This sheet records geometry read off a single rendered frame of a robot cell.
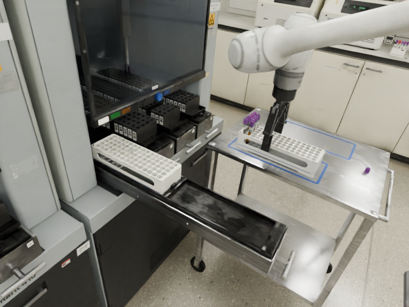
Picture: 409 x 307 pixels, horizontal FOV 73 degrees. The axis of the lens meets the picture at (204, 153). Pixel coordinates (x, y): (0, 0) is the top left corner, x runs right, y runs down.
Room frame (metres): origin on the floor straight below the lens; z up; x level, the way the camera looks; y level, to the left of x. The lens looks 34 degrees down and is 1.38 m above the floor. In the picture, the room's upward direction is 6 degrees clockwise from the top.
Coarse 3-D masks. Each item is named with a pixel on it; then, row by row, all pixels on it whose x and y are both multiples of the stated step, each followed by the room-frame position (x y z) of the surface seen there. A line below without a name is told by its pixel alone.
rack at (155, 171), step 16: (96, 144) 0.75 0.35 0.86; (112, 144) 0.76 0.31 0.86; (128, 144) 0.78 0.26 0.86; (112, 160) 0.72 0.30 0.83; (128, 160) 0.69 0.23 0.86; (144, 160) 0.70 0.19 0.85; (160, 160) 0.70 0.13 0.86; (128, 176) 0.66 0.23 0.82; (144, 176) 0.68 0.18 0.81; (160, 176) 0.63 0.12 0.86; (176, 176) 0.66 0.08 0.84; (160, 192) 0.60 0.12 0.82
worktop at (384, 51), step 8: (224, 16) 3.50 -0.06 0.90; (232, 16) 3.57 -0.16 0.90; (240, 16) 3.64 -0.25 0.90; (224, 24) 3.14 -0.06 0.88; (232, 24) 3.10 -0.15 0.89; (240, 24) 3.10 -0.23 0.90; (248, 24) 3.15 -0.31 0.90; (344, 48) 2.58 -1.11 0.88; (352, 48) 2.55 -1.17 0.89; (360, 48) 2.55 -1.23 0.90; (384, 48) 2.66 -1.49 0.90; (384, 56) 2.43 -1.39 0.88; (392, 56) 2.40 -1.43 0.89; (408, 56) 2.44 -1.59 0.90
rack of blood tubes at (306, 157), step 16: (256, 128) 0.95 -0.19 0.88; (240, 144) 0.89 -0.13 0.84; (256, 144) 0.91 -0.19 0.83; (272, 144) 0.84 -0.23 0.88; (288, 144) 0.86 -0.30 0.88; (304, 144) 0.87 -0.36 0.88; (272, 160) 0.83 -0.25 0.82; (288, 160) 0.84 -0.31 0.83; (304, 160) 0.77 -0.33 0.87; (320, 160) 0.79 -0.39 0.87
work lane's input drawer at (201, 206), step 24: (96, 168) 0.71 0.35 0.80; (144, 192) 0.61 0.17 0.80; (168, 192) 0.61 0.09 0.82; (192, 192) 0.64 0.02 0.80; (216, 192) 0.63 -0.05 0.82; (168, 216) 0.57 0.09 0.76; (192, 216) 0.54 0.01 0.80; (216, 216) 0.55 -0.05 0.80; (240, 216) 0.56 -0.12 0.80; (264, 216) 0.56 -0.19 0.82; (216, 240) 0.49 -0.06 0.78; (240, 240) 0.47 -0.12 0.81; (264, 240) 0.48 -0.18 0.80; (264, 264) 0.42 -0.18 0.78; (288, 264) 0.45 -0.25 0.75
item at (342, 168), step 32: (288, 128) 1.10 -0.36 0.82; (256, 160) 0.82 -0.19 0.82; (352, 160) 0.89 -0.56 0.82; (384, 160) 0.91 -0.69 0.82; (320, 192) 0.68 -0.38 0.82; (352, 192) 0.70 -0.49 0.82; (288, 224) 1.04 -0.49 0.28; (288, 256) 0.84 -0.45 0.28; (320, 256) 0.86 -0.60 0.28; (352, 256) 0.60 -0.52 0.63; (288, 288) 0.68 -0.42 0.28; (320, 288) 0.69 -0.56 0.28
